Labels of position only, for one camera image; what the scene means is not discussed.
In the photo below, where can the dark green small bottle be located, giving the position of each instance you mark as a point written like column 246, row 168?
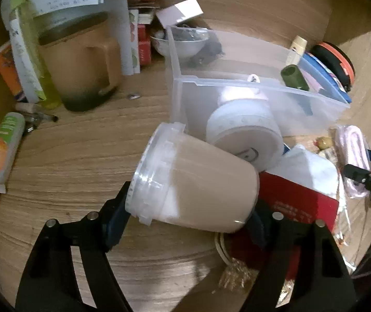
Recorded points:
column 294, row 78

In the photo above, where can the yellow bottle green cap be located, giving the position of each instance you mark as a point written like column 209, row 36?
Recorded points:
column 33, row 71

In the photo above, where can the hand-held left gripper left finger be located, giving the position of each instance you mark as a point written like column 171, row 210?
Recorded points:
column 117, row 222

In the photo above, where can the metal key bunch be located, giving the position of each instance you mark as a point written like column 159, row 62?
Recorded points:
column 37, row 118

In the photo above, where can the white cloth bag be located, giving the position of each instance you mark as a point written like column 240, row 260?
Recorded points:
column 312, row 169

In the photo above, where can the black orange zip case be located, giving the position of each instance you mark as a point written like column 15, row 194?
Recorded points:
column 331, row 55

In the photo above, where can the clear plastic storage container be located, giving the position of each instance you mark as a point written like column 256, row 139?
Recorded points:
column 198, row 104

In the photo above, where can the red cardboard box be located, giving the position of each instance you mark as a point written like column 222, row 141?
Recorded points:
column 296, row 201

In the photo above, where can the pink flat case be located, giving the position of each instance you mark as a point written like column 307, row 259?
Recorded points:
column 313, row 81

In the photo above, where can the stack of books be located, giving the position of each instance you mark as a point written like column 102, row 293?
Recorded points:
column 145, row 45

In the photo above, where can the pink white small box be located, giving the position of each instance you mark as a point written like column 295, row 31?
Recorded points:
column 182, row 11

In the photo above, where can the cream lotion bottle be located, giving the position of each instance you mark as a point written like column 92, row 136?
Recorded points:
column 297, row 47

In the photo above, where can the blue patchwork pouch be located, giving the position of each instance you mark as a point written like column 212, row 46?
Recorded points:
column 331, row 78

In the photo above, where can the white bowl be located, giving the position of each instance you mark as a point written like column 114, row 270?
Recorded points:
column 185, row 47

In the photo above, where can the small metal clip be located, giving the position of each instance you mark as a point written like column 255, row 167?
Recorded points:
column 133, row 96

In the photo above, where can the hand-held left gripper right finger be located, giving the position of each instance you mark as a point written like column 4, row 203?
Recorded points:
column 257, row 232

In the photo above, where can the green orange tube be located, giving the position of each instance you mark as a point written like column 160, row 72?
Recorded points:
column 0, row 149

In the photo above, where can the small figurine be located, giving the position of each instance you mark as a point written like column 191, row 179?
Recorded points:
column 322, row 143

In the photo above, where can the orange cardboard box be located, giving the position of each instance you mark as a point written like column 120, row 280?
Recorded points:
column 5, row 68

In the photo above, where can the translucent plastic jar beige contents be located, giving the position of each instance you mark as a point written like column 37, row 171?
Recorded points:
column 205, row 185

